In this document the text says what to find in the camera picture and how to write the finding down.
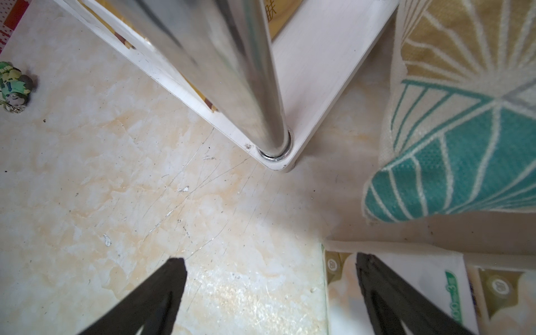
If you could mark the gold tissue pack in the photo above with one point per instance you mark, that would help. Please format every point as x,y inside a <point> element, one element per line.
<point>278,13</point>
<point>135,41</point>

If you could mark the green gold patterned cushion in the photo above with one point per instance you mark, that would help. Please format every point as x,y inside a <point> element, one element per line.
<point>458,133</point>

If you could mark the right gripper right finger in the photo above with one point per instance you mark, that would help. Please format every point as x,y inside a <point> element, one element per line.
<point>394,306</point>

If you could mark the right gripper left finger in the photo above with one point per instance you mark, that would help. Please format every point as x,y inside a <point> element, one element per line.
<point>151,308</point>

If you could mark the green figure keychain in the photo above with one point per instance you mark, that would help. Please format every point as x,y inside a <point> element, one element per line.
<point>16,88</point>

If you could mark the white two-tier shelf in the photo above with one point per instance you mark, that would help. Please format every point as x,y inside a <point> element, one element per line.
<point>272,95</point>

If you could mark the white tissue pack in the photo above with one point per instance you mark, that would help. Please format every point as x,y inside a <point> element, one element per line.
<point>438,274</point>
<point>503,290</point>

